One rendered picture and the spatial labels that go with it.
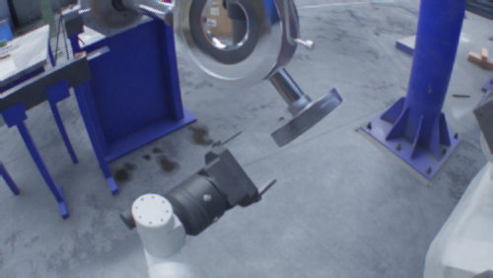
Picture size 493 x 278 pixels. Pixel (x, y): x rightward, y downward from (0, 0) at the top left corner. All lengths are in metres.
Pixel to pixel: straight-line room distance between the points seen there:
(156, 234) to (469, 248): 0.41
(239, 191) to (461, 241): 0.41
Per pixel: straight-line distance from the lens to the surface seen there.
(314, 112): 0.69
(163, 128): 2.32
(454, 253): 0.31
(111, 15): 1.74
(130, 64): 2.16
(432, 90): 2.08
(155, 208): 0.47
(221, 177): 0.56
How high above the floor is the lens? 1.34
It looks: 39 degrees down
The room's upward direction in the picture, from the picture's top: 3 degrees counter-clockwise
